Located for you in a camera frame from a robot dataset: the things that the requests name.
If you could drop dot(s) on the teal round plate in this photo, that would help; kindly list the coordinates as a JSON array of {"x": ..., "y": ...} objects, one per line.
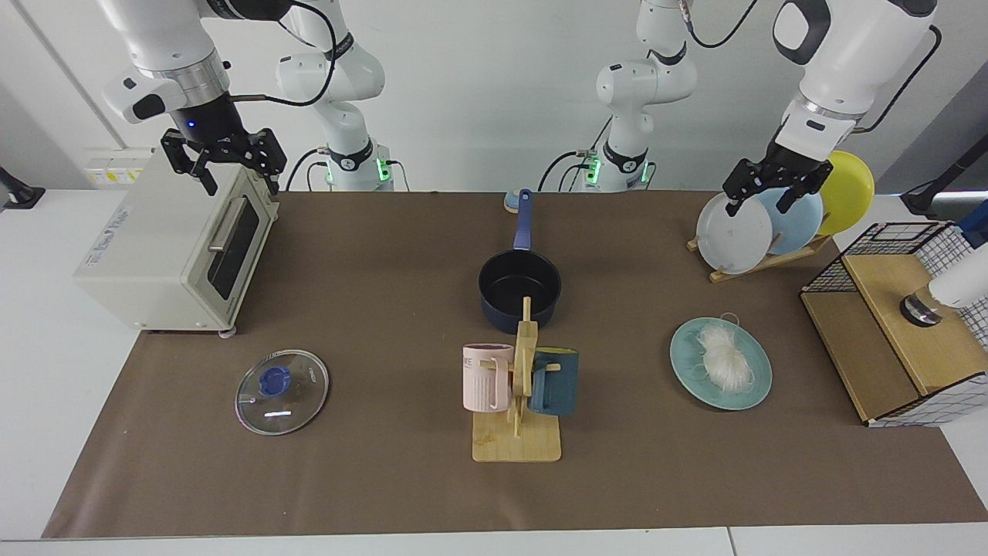
[{"x": 687, "y": 357}]

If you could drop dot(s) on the pink ribbed cup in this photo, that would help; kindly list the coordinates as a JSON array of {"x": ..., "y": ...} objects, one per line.
[{"x": 482, "y": 386}]

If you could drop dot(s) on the white cylinder with metal end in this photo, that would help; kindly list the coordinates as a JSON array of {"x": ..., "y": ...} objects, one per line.
[{"x": 961, "y": 286}]

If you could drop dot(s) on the white round plate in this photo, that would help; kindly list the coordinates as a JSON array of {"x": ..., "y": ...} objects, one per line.
[{"x": 733, "y": 239}]

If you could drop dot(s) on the light blue round plate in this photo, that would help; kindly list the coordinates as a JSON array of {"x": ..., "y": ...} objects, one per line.
[{"x": 795, "y": 228}]

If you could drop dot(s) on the black stand foot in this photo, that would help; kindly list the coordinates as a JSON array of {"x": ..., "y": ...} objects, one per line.
[{"x": 19, "y": 194}]

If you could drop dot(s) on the wooden cup stand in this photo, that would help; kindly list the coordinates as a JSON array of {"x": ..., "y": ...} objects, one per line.
[{"x": 517, "y": 442}]

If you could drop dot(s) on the yellow round plate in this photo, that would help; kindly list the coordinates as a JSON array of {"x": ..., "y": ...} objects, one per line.
[{"x": 849, "y": 193}]

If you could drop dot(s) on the blue block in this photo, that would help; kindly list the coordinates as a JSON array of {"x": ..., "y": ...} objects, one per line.
[{"x": 976, "y": 232}]

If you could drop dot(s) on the black stand with pole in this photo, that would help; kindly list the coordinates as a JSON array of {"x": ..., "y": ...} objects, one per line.
[{"x": 922, "y": 201}]

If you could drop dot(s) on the white wall socket strip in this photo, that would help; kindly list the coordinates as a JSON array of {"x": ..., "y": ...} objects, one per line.
[{"x": 116, "y": 170}]

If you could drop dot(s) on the glass lid with blue knob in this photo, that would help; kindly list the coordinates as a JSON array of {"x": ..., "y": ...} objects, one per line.
[{"x": 297, "y": 401}]

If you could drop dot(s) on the brown table cloth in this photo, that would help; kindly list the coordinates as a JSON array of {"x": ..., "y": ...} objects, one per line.
[{"x": 347, "y": 463}]

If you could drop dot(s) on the dark teal cup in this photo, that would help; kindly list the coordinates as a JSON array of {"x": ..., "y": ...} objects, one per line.
[{"x": 559, "y": 386}]

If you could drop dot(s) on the white vermicelli bundle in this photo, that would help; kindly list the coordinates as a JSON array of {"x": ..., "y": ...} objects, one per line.
[{"x": 725, "y": 359}]

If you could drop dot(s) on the small blue round thing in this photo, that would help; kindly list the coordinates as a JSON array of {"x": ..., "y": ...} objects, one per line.
[{"x": 511, "y": 203}]

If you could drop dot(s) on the wooden plate rack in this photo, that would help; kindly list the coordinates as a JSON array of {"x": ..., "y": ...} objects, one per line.
[{"x": 760, "y": 266}]

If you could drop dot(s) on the pale toaster oven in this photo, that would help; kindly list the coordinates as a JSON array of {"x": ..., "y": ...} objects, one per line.
[{"x": 154, "y": 232}]

